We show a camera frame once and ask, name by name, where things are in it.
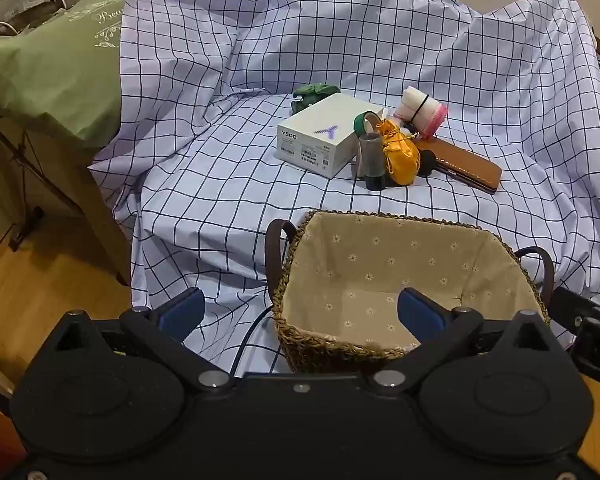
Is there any green printed pillow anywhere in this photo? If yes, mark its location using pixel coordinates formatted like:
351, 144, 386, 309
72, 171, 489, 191
0, 0, 141, 148

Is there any black cable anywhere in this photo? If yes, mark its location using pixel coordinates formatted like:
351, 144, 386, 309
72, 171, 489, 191
232, 307, 281, 376

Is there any grey cylinder with black base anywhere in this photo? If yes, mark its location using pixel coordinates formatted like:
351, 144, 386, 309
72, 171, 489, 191
357, 132, 387, 192

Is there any brown leather wallet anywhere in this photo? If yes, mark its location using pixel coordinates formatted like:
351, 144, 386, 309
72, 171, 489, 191
414, 137, 503, 195

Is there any woven basket with fabric liner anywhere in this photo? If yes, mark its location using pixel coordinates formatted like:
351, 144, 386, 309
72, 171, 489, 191
265, 210, 556, 373

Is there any green tape roll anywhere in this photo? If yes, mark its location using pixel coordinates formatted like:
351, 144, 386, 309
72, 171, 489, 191
353, 111, 383, 137

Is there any white and pink towel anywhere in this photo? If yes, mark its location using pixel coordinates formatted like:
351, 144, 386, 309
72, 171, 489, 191
397, 87, 448, 140

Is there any black pompom ball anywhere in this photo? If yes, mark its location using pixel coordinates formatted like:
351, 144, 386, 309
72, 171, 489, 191
417, 150, 438, 178

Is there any yellow drawstring pouch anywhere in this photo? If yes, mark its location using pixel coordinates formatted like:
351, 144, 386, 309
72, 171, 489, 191
375, 119, 421, 187

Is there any white cardboard box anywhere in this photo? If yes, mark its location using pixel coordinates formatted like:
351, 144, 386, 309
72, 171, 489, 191
277, 92, 386, 179

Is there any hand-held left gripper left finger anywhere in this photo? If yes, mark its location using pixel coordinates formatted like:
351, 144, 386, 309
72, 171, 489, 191
50, 287, 236, 393

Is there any black folding stand frame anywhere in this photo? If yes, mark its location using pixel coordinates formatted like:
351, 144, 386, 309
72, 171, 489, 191
7, 130, 91, 252

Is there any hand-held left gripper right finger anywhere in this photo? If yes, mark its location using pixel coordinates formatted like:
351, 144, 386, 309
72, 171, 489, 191
367, 287, 561, 393

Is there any green fabric scrunchie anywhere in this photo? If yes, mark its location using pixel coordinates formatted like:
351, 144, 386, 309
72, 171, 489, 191
291, 83, 342, 113

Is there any checked white bed sheet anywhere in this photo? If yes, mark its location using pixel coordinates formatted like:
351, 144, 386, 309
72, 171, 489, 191
87, 0, 600, 376

